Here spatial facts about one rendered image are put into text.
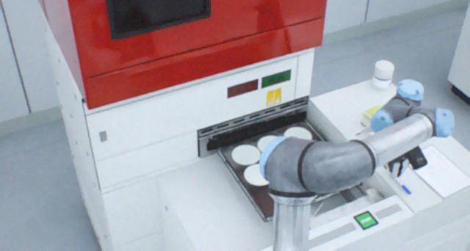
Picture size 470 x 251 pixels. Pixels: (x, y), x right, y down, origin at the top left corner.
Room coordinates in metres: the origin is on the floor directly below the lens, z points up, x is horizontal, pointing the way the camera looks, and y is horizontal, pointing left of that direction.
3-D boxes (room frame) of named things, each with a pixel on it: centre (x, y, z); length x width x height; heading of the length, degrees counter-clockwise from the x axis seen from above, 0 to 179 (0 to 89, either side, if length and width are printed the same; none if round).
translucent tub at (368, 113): (1.57, -0.48, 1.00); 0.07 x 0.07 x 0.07; 36
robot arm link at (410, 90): (1.32, -0.49, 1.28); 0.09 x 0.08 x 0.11; 138
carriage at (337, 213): (1.21, -0.31, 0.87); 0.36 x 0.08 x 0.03; 117
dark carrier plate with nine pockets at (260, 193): (1.44, -0.17, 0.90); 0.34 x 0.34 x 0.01; 27
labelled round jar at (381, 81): (1.81, -0.55, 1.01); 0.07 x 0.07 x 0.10
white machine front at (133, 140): (1.55, 0.10, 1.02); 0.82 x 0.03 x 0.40; 117
